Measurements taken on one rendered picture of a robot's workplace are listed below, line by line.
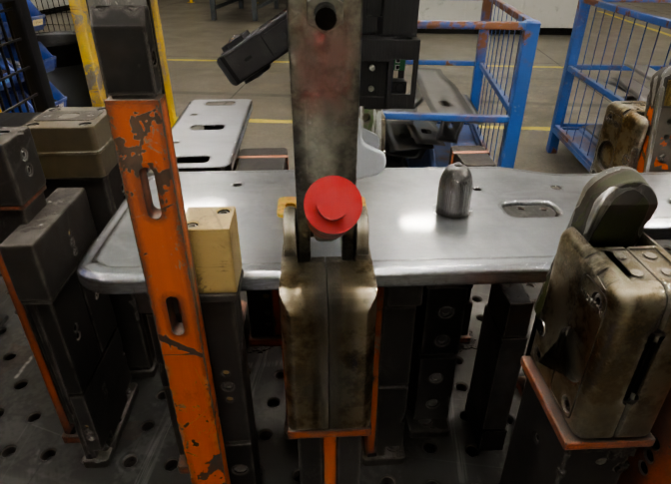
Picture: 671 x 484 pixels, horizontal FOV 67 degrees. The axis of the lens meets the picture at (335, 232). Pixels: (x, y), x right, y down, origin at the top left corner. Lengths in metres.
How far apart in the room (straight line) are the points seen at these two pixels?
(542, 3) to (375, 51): 8.20
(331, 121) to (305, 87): 0.02
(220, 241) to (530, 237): 0.27
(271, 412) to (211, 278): 0.37
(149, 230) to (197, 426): 0.17
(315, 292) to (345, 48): 0.13
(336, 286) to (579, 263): 0.14
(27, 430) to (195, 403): 0.39
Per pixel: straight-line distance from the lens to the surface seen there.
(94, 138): 0.60
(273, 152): 0.69
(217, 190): 0.55
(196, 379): 0.39
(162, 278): 0.34
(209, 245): 0.34
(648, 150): 0.71
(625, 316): 0.31
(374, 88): 0.42
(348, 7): 0.26
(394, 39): 0.41
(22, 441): 0.77
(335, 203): 0.18
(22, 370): 0.86
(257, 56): 0.42
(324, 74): 0.27
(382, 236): 0.45
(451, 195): 0.48
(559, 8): 8.66
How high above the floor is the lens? 1.23
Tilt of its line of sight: 30 degrees down
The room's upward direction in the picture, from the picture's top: straight up
